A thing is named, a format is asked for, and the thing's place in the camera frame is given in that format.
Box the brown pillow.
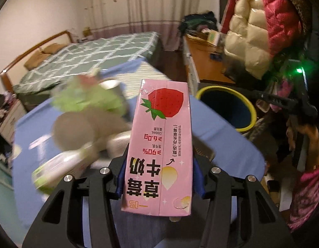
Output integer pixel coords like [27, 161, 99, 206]
[43, 43, 65, 55]
[24, 50, 45, 70]

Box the pile of dark clothes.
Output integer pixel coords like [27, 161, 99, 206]
[178, 12, 221, 36]

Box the small white carton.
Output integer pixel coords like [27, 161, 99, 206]
[31, 152, 86, 195]

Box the pink strawberry milk carton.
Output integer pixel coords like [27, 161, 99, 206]
[121, 79, 193, 217]

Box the green checked duvet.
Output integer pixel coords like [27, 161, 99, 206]
[15, 31, 160, 88]

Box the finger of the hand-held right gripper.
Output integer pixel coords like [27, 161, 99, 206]
[249, 89, 301, 115]

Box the cream puffer jacket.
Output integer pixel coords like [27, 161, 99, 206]
[223, 0, 277, 80]

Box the green box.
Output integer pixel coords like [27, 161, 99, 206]
[207, 30, 222, 45]

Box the black television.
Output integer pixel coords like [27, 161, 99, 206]
[218, 0, 233, 25]

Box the beige and mauve curtain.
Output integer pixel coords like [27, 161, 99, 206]
[82, 0, 235, 52]

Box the wooden bed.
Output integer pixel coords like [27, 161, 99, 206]
[0, 30, 161, 110]

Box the dark clothes heap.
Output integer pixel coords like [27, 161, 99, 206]
[0, 94, 18, 145]

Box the yellow-rimmed trash bin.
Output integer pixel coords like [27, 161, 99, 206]
[196, 86, 257, 135]

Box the red puffer jacket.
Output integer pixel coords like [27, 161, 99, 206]
[260, 0, 302, 58]

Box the person's right hand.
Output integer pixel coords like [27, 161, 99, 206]
[296, 124, 319, 171]

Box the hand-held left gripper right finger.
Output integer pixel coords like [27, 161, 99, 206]
[192, 136, 297, 248]

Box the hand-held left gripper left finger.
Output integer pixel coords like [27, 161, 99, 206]
[21, 143, 131, 248]

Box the grey-brown round object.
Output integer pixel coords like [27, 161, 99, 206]
[53, 111, 99, 151]

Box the paper cup with strawberry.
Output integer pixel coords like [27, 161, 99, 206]
[51, 68, 129, 118]

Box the person's right forearm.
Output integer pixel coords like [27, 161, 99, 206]
[289, 157, 319, 231]

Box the wooden desk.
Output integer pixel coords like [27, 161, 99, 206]
[183, 33, 238, 86]

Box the blue tablecloth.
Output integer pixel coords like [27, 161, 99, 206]
[12, 61, 266, 248]

